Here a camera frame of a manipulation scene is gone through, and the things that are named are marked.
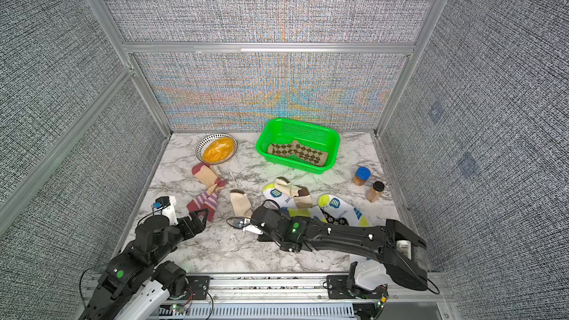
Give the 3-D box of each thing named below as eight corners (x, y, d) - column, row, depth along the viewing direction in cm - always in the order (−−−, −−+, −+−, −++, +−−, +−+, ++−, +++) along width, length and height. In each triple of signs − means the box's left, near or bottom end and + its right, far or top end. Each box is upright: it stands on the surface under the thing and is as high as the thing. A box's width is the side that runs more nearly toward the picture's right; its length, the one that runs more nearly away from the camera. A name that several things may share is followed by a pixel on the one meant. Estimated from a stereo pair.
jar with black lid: (366, 202, 96) (374, 190, 88) (364, 193, 99) (371, 181, 91) (377, 202, 96) (386, 190, 88) (374, 193, 99) (382, 181, 91)
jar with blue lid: (354, 185, 101) (357, 178, 96) (351, 173, 105) (354, 165, 101) (368, 185, 101) (373, 178, 96) (365, 173, 105) (369, 165, 101)
